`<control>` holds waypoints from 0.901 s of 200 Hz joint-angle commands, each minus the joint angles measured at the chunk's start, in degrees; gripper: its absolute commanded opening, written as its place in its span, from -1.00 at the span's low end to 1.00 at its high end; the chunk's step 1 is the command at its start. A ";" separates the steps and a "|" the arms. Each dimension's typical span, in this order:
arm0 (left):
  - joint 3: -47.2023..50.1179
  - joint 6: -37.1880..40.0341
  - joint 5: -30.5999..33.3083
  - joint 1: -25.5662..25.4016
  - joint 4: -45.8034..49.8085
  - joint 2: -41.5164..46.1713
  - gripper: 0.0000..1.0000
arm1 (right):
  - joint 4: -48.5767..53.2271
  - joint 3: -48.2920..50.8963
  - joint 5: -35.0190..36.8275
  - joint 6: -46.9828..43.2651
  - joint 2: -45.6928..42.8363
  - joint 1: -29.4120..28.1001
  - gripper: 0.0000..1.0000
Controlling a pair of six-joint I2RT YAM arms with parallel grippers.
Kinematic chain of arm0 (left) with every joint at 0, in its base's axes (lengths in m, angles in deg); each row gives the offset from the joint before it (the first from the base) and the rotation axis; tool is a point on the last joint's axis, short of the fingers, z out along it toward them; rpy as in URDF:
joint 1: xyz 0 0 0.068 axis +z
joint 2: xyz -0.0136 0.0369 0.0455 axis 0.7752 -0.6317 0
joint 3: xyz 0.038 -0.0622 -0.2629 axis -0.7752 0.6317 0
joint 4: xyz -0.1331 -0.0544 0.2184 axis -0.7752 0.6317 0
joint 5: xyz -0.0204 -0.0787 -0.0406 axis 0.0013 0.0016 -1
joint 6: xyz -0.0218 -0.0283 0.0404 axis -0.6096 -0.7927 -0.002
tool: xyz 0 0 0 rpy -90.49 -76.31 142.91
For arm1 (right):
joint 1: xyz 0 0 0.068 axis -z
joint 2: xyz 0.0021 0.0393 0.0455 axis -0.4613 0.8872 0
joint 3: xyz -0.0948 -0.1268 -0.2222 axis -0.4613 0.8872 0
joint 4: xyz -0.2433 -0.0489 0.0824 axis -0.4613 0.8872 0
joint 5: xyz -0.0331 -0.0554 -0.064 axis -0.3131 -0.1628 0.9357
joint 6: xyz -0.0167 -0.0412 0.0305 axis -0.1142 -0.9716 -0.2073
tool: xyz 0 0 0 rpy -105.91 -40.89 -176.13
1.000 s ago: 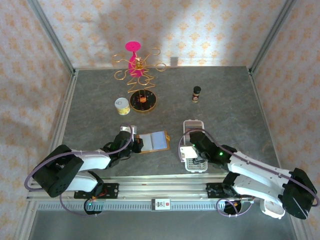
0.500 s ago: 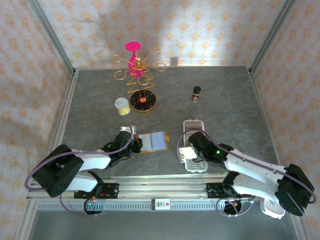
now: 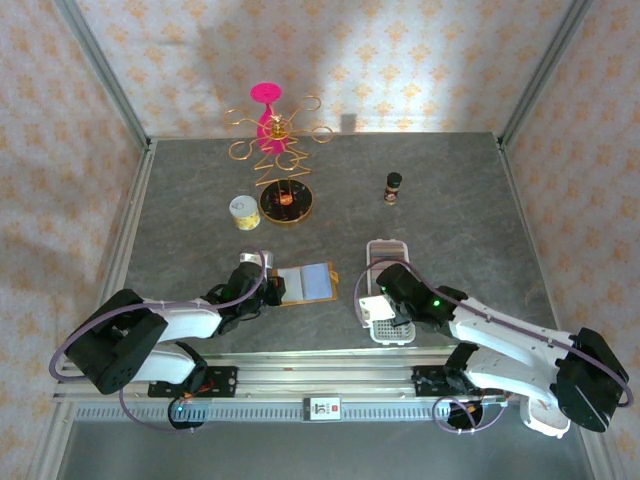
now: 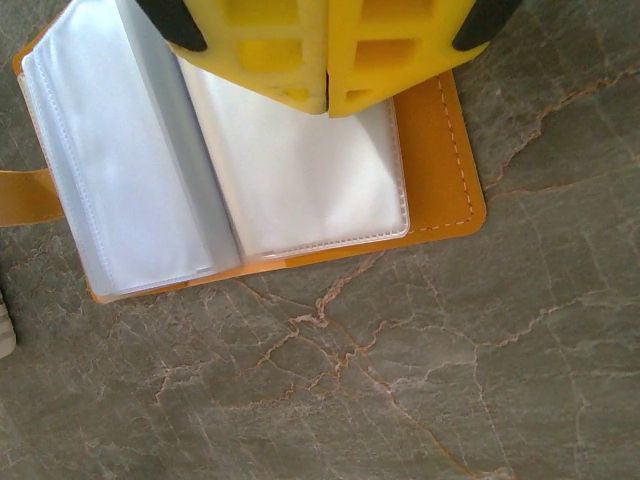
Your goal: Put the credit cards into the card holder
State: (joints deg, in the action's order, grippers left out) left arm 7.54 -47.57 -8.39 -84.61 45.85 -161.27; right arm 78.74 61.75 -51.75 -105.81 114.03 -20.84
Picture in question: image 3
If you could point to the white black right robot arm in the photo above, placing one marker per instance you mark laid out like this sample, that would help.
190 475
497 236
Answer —
500 325

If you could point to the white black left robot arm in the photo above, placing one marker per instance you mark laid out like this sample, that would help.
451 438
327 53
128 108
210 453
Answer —
185 320

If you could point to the stack of credit cards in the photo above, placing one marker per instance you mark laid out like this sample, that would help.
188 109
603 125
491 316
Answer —
386 251

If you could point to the white plastic mesh basket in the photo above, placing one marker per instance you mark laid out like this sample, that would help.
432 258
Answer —
400 336

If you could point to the yellow tin can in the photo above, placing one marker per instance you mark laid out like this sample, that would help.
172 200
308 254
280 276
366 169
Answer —
245 217

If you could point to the small spice bottle black cap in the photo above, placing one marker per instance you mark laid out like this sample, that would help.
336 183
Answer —
393 187

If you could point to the white label tag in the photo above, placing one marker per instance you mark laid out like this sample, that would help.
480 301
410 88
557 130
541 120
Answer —
322 409

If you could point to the pink plastic stemmed glass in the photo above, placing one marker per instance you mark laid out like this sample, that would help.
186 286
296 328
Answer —
266 93

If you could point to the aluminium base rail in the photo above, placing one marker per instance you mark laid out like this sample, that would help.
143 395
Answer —
325 372

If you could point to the aluminium table edge rail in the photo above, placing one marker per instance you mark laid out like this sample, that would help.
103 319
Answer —
130 225
528 225

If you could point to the aluminium frame post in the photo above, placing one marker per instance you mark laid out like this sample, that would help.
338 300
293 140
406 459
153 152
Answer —
544 70
103 70

